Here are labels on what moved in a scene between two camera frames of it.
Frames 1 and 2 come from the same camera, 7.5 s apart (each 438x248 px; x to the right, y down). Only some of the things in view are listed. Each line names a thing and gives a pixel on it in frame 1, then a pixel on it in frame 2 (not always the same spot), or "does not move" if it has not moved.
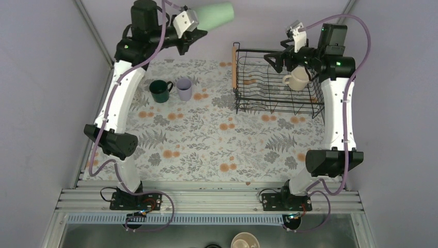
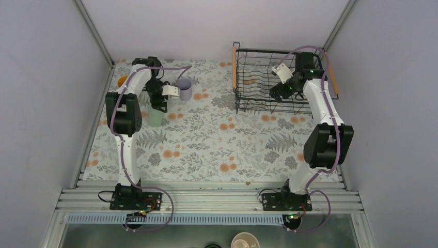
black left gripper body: (187, 40) -> (152, 84)
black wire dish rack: (259, 88) does not move
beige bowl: (245, 239) does not move
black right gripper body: (288, 55) -> (286, 93)
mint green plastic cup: (214, 15) -> (155, 117)
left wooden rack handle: (233, 67) does not move
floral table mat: (182, 114) does not move
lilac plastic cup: (185, 88) does not move
